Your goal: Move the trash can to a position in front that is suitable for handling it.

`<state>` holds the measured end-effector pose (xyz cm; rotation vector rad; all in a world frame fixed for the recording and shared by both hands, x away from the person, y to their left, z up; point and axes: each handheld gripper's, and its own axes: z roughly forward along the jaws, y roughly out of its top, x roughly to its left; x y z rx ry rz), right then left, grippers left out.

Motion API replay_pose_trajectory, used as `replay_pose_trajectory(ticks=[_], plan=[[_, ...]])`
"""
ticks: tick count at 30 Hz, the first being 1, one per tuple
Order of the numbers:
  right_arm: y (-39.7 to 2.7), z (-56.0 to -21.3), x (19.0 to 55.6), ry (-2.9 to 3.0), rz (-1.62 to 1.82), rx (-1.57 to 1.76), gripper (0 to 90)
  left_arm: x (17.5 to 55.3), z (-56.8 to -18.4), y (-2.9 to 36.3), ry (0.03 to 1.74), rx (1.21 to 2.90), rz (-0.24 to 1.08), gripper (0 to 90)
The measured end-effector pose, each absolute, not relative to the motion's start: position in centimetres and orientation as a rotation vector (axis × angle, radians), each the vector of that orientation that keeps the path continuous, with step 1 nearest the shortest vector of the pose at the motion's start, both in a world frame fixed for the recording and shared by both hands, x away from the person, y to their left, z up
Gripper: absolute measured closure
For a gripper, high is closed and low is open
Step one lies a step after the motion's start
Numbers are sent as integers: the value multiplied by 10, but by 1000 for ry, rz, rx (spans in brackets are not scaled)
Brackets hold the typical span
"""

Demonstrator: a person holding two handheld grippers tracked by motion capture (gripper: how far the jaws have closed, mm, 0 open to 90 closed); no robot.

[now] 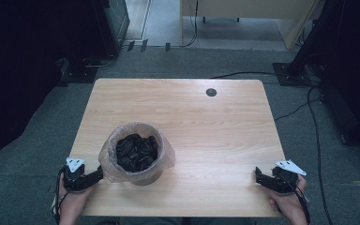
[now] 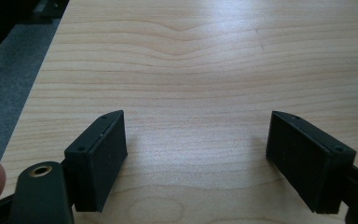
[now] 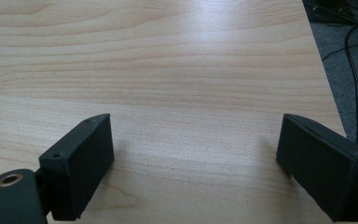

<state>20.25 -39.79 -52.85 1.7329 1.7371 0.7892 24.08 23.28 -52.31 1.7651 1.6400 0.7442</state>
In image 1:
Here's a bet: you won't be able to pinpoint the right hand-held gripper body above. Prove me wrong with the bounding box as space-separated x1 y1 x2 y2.
271 158 308 195

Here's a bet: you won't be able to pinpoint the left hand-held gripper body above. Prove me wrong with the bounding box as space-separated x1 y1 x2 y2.
62 157 92 192

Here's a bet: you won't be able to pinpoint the bin with plastic liner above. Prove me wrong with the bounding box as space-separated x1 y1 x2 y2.
97 121 176 185

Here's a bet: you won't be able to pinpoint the small grey trash bin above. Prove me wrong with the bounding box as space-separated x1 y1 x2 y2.
112 122 167 188

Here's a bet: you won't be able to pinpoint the person's right hand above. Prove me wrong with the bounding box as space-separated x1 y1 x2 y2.
267 174 310 223

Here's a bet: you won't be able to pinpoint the person's left hand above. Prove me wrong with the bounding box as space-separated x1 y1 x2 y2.
57 172 96 221

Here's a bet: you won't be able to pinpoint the crumpled black plastic bag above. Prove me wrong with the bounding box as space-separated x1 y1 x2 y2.
115 133 159 173

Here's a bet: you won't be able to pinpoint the person's dark trousers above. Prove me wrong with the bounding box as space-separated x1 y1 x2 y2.
96 216 257 225

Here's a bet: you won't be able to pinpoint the black cabinet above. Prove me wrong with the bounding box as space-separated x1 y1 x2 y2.
101 0 131 56

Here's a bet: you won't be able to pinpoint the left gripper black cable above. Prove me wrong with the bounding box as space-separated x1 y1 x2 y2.
53 165 73 225

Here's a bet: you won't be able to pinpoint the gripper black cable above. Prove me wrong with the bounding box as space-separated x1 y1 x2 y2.
53 165 73 225
277 170 311 225

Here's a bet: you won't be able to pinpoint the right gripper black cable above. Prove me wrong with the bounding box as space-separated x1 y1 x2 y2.
277 170 311 225

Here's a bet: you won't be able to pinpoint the long black floor cable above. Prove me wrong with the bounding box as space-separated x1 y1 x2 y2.
307 85 335 225

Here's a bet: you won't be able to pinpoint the black stand base plate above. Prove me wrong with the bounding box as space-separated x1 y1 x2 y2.
55 57 100 84
271 62 314 87

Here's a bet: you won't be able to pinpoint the pale floor cable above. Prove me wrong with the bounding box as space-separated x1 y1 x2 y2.
82 53 119 68

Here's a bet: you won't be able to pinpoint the hanging black cable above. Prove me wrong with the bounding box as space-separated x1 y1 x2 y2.
181 0 200 49

